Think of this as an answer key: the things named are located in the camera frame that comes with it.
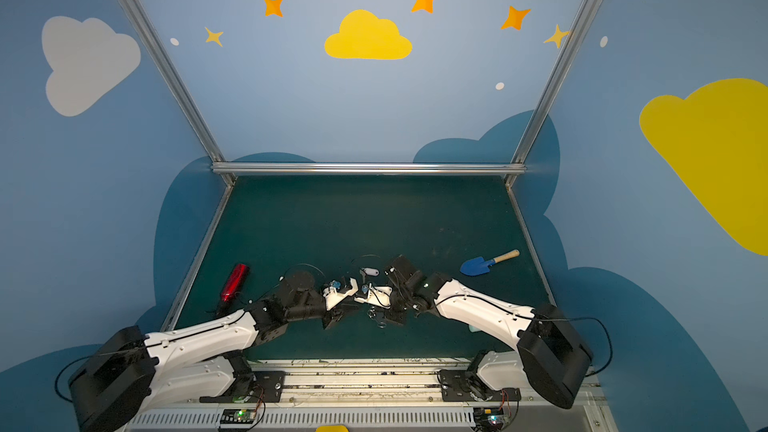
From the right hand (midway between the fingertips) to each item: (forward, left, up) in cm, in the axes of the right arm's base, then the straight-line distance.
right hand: (381, 301), depth 82 cm
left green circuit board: (-28, +33, -7) cm, 43 cm away
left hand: (-2, +5, +4) cm, 7 cm away
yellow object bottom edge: (-29, +10, -6) cm, 31 cm away
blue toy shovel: (+16, -31, -7) cm, 35 cm away
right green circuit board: (-25, -28, -8) cm, 38 cm away
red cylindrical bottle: (+5, +46, -4) cm, 47 cm away
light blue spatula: (-4, -26, -6) cm, 27 cm away
